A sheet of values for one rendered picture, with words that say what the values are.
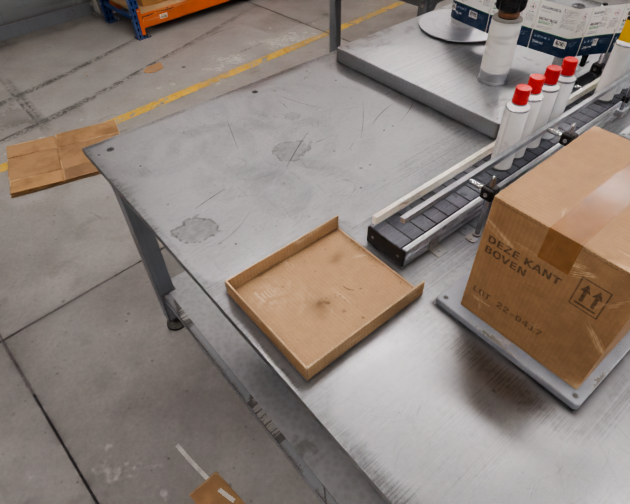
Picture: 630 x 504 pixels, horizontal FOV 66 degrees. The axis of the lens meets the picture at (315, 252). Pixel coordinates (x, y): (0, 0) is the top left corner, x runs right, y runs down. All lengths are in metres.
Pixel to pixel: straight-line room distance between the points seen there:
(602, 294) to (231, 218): 0.78
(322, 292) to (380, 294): 0.12
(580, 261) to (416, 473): 0.39
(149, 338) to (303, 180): 1.05
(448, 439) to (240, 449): 1.01
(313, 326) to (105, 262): 1.60
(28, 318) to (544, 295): 1.98
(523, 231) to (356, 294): 0.36
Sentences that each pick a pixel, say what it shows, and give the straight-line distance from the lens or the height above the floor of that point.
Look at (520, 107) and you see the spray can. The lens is 1.19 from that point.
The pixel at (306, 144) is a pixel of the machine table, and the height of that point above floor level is 0.83.
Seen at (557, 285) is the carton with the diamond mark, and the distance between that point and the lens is 0.81.
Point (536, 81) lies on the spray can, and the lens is 1.23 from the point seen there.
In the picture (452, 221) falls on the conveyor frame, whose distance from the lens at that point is 1.11.
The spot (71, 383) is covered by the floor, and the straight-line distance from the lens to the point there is 2.05.
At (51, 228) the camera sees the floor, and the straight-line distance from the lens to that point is 2.70.
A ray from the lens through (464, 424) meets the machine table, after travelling 0.87.
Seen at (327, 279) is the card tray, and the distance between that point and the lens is 1.01.
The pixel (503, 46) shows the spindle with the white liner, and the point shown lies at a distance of 1.60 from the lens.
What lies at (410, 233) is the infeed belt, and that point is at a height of 0.88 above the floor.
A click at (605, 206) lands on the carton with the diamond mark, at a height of 1.12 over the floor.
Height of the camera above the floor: 1.60
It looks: 46 degrees down
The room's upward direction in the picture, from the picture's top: 2 degrees counter-clockwise
